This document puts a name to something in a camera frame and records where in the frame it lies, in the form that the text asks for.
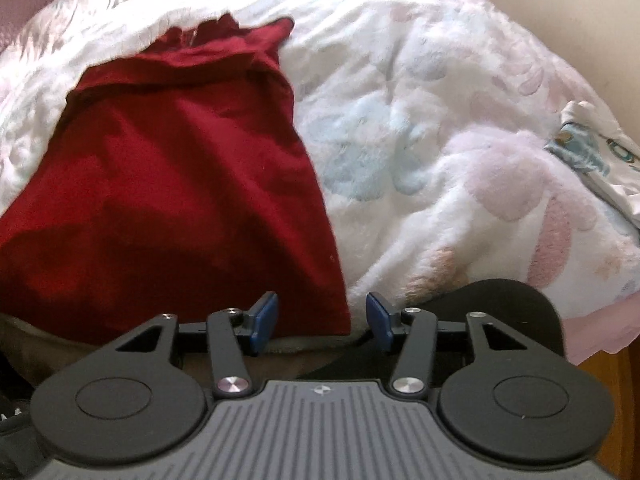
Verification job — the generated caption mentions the dark red zip-neck shirt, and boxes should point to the dark red zip-neck shirt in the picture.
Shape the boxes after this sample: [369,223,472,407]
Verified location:
[1,15,352,344]

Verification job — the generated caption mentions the white floral fleece blanket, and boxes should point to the white floral fleece blanket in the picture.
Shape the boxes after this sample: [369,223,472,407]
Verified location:
[1,0,639,322]

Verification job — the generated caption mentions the white garment with blue print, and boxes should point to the white garment with blue print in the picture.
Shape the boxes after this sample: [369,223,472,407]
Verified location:
[546,101,639,226]

